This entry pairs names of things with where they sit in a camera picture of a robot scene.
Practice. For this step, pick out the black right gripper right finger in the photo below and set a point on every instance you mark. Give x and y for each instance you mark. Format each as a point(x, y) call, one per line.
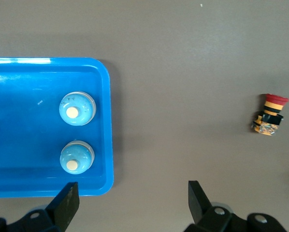
point(200, 207)

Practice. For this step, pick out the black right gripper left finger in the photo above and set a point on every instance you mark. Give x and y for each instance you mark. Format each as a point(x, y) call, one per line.
point(60, 207)

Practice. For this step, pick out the light blue call bell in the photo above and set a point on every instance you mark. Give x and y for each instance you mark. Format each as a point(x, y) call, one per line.
point(82, 118)
point(80, 154)

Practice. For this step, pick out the blue plastic tray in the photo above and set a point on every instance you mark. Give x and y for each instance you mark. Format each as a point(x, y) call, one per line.
point(26, 120)

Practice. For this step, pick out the red emergency stop button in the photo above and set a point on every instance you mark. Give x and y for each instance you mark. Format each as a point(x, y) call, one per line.
point(270, 113)

